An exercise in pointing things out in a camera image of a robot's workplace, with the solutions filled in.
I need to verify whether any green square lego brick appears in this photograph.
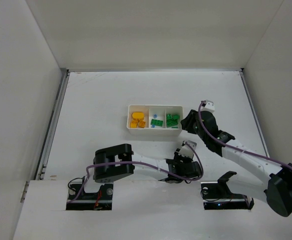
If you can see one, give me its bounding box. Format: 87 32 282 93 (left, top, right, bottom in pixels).
172 114 180 121

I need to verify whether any green lego plate piece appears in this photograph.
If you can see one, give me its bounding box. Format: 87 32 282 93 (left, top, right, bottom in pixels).
166 119 178 128

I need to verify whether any small green lego brick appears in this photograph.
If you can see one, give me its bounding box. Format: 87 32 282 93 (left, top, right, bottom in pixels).
166 114 173 121

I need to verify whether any yellow face lego cube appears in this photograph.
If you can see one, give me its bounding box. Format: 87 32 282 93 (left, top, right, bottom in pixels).
138 120 147 129

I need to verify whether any yellow oval butterfly lego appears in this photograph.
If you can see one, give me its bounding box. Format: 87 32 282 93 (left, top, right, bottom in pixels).
132 112 145 121

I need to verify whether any yellow striped lego brick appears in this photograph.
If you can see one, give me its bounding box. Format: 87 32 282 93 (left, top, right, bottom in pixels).
129 119 139 129

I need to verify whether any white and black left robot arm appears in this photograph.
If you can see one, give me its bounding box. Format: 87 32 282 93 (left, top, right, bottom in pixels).
87 141 204 184

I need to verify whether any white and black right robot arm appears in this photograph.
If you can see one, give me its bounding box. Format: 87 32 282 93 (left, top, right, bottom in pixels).
181 110 292 217

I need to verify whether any white three-compartment container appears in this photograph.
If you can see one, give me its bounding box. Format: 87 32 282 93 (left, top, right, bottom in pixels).
127 105 183 137

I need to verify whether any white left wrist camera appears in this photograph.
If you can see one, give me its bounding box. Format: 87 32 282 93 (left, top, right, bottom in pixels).
179 140 197 159

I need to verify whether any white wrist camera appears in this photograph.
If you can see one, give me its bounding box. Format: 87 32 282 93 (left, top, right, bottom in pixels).
201 100 215 114
179 140 197 159

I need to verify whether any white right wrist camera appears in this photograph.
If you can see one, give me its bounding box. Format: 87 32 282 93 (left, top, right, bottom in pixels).
201 100 215 114

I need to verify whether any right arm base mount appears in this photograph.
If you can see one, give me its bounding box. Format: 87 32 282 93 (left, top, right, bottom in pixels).
200 171 255 211

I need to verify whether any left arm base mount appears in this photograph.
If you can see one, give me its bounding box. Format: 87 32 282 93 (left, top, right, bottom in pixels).
66 177 113 211

